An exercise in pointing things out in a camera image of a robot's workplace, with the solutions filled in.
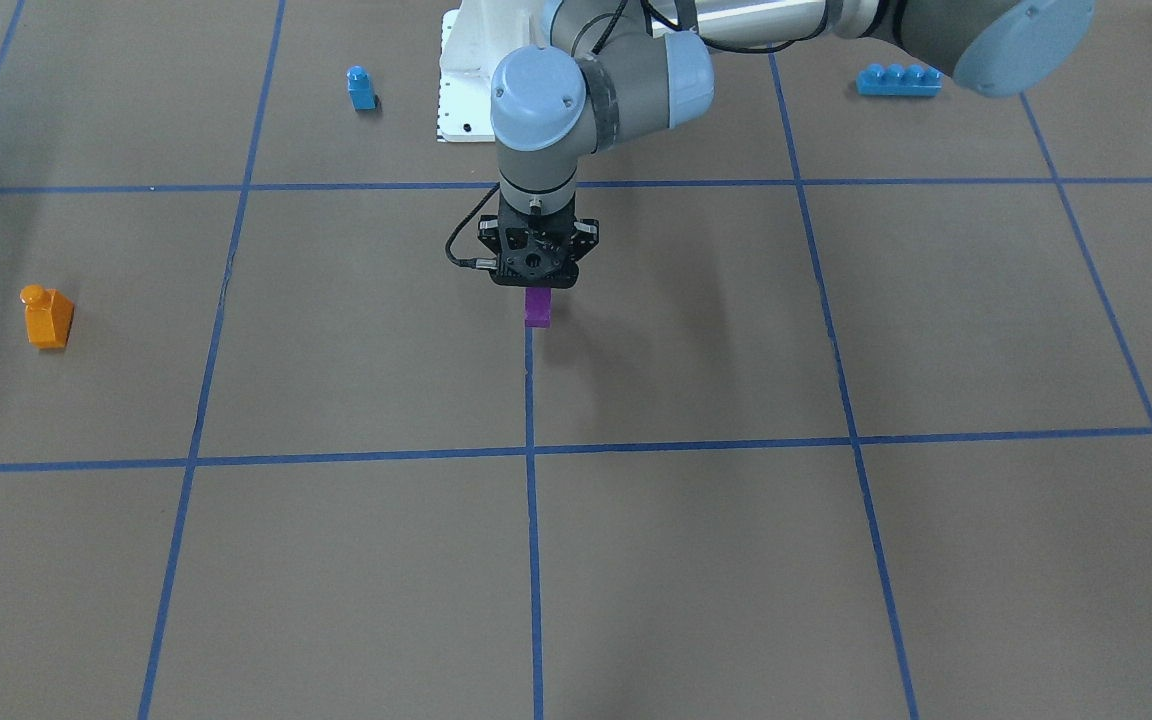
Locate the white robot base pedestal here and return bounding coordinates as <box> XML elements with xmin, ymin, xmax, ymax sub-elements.
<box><xmin>435</xmin><ymin>1</ymin><xmax>548</xmax><ymax>143</ymax></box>

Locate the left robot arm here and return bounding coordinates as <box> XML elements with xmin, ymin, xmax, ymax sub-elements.
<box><xmin>450</xmin><ymin>1</ymin><xmax>1094</xmax><ymax>290</ymax></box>

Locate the long blue block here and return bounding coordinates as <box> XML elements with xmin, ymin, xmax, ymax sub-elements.
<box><xmin>855</xmin><ymin>63</ymin><xmax>945</xmax><ymax>97</ymax></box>

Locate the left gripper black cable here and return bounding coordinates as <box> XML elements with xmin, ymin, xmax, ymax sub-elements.
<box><xmin>445</xmin><ymin>209</ymin><xmax>503</xmax><ymax>271</ymax></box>

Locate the small blue block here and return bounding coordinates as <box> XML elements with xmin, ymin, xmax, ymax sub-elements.
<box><xmin>346</xmin><ymin>65</ymin><xmax>378</xmax><ymax>111</ymax></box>

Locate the purple trapezoid block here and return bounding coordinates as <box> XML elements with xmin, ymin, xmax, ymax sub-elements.
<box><xmin>524</xmin><ymin>287</ymin><xmax>553</xmax><ymax>329</ymax></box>

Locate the orange trapezoid block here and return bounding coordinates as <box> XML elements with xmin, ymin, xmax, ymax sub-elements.
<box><xmin>18</xmin><ymin>285</ymin><xmax>76</xmax><ymax>350</ymax></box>

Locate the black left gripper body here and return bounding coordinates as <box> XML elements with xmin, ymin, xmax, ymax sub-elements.
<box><xmin>477</xmin><ymin>200</ymin><xmax>600</xmax><ymax>290</ymax></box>

